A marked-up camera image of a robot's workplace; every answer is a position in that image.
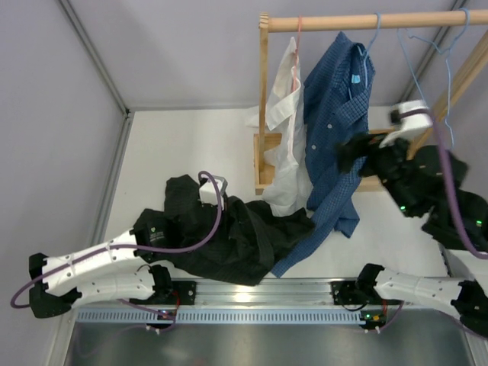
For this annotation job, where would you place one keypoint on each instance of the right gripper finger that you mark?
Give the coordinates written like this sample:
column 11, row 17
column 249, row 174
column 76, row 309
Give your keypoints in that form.
column 348, row 162
column 359, row 144

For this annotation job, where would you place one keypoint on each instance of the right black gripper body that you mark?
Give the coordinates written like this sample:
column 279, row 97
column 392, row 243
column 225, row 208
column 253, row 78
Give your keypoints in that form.
column 387, row 162

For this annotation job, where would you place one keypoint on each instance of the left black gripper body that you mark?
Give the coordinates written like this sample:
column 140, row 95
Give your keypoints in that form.
column 223, row 226

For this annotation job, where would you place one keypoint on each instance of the black pinstripe shirt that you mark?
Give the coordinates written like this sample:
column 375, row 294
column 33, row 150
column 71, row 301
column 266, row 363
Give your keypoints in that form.
column 249, row 241

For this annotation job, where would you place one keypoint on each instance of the blue wire hanger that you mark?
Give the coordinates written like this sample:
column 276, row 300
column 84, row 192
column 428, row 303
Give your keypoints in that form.
column 447, row 52

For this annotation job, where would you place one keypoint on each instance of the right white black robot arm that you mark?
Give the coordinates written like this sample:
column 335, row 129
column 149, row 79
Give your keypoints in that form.
column 428, row 184

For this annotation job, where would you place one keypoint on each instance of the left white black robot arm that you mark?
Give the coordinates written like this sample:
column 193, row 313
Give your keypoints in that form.
column 123, row 268

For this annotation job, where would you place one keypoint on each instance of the white shirt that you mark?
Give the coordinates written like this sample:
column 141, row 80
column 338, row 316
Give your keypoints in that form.
column 290, row 186

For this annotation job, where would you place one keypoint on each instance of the blue checked shirt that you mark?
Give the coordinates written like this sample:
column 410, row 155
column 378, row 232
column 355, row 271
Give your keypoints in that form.
column 334, row 111

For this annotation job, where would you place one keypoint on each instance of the blue hanger holding shirt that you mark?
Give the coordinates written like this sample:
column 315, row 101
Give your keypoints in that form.
column 366, row 78

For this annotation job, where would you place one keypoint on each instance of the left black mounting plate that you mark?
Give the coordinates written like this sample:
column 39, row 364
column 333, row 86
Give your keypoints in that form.
column 181, row 292

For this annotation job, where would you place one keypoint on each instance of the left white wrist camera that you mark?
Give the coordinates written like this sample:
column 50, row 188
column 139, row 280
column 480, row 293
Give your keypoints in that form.
column 207, row 192

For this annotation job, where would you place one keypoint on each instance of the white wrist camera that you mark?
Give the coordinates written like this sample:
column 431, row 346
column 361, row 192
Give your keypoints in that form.
column 207, row 192
column 409, row 119

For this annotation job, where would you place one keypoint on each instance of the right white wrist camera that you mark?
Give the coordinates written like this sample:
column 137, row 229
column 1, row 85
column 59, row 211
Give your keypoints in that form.
column 409, row 119

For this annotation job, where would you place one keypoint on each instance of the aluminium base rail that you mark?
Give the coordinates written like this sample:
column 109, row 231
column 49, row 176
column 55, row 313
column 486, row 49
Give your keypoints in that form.
column 267, row 291

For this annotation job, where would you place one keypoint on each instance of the grey slotted cable duct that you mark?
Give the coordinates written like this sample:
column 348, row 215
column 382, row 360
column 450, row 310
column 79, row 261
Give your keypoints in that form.
column 228, row 316

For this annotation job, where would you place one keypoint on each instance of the right aluminium frame post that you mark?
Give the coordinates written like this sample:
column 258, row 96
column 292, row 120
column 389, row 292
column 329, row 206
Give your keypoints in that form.
column 426, row 61

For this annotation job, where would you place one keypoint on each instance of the aluminium frame post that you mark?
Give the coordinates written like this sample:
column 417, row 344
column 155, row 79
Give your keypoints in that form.
column 426, row 61
column 81, row 33

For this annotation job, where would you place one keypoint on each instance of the pink wire hanger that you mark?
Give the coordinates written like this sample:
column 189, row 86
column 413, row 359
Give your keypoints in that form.
column 296, row 54

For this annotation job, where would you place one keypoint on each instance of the left aluminium frame post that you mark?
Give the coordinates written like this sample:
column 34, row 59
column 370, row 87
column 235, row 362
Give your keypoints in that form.
column 81, row 33

